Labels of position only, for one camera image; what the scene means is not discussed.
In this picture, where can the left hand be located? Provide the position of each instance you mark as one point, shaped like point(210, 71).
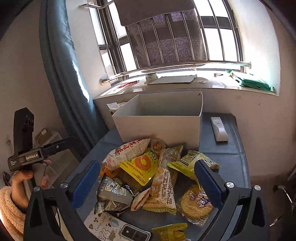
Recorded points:
point(18, 194)

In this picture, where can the round cake clear pack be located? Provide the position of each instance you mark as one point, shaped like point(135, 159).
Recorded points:
point(195, 205)

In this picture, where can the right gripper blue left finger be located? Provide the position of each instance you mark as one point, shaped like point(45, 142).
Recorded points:
point(82, 183)

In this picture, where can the steel window railing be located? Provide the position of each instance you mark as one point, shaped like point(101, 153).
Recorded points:
point(171, 66)

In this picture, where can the white remote control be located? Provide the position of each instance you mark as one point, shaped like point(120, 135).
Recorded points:
point(219, 129)

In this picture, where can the green plastic bag on sill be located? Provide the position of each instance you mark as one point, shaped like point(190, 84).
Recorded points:
point(251, 81)

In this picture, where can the small jelly cup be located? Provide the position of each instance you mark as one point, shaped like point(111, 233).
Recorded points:
point(157, 145)

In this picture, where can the blue curtain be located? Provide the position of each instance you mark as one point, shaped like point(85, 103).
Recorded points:
point(79, 115)

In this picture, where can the fuzzy cream sleeve forearm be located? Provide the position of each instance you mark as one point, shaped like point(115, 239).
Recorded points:
point(13, 218)

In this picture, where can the grey cardboard sheet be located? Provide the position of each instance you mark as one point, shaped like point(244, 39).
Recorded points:
point(173, 79)

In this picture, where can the yellow green chips bag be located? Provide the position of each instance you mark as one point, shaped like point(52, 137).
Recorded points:
point(186, 164)

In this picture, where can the small yellow snack packet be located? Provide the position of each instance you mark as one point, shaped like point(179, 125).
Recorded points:
point(173, 232)

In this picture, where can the grey hanging cloth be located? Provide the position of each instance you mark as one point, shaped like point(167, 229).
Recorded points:
point(162, 32)

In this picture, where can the small red white packet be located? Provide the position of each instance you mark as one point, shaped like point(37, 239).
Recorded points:
point(140, 199)

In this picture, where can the silver grey snack bag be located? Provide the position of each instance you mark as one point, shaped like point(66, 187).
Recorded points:
point(112, 197)

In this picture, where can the beige cracker snack bag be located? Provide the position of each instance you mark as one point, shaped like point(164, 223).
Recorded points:
point(162, 196)

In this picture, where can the pale green milk snack bag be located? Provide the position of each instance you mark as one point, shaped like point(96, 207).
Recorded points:
point(170, 155)

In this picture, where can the red white snack bag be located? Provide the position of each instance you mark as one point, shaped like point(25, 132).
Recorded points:
point(125, 152)

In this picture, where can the smartphone with cartoon case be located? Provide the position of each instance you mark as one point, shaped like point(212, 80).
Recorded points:
point(107, 227)

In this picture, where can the yellow donut snack bag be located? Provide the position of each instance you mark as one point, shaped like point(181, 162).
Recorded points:
point(141, 168)

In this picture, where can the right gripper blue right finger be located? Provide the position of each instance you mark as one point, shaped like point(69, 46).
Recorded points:
point(211, 182)

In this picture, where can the white cardboard storage box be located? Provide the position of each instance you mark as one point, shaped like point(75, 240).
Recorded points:
point(174, 117)

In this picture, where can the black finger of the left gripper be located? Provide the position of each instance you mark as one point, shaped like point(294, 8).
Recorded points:
point(59, 146)

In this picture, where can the orange snack pack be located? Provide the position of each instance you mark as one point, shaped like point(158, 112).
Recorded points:
point(110, 173)

